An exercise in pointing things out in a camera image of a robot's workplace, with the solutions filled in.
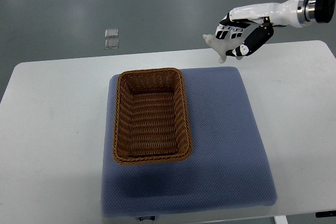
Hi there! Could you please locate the brown wicker basket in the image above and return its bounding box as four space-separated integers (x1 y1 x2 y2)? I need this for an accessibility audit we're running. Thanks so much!
112 68 193 165

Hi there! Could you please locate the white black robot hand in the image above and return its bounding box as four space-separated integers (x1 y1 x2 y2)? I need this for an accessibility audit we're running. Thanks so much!
215 0 317 57

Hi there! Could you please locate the white table leg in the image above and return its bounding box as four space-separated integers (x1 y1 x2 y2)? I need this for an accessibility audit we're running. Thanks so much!
274 216 288 224

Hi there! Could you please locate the blue foam mat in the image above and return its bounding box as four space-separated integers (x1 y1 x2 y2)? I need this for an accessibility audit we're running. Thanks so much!
101 67 277 218

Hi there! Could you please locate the black table control panel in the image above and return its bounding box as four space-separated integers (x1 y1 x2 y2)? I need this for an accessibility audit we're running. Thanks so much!
315 210 336 218

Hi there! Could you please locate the white toy bear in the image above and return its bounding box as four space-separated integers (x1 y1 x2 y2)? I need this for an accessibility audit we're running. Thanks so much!
202 34 244 63

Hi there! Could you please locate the upper metal floor plate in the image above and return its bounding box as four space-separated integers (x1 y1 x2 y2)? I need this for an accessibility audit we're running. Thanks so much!
104 28 119 38

